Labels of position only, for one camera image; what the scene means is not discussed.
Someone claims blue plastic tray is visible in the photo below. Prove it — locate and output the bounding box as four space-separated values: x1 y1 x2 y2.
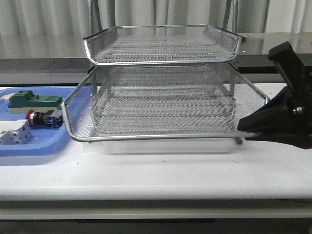
0 86 93 157

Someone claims silver metal rack frame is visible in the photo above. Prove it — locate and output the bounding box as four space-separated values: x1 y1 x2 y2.
87 0 243 145

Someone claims red emergency stop button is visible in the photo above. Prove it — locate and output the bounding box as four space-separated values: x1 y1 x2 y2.
25 109 64 129

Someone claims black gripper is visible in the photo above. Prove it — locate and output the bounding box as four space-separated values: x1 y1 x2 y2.
237 42 312 149

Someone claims green terminal block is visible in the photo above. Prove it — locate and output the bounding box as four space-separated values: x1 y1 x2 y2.
8 90 63 114

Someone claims white circuit breaker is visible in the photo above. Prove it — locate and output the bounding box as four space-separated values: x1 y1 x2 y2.
0 119 31 145

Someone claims white component behind terminal block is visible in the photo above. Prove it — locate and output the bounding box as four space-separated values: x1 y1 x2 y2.
0 93 14 105

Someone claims silver mesh tray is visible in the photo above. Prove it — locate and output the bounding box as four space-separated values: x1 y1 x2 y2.
61 63 269 142
84 24 244 66
89 98 237 137

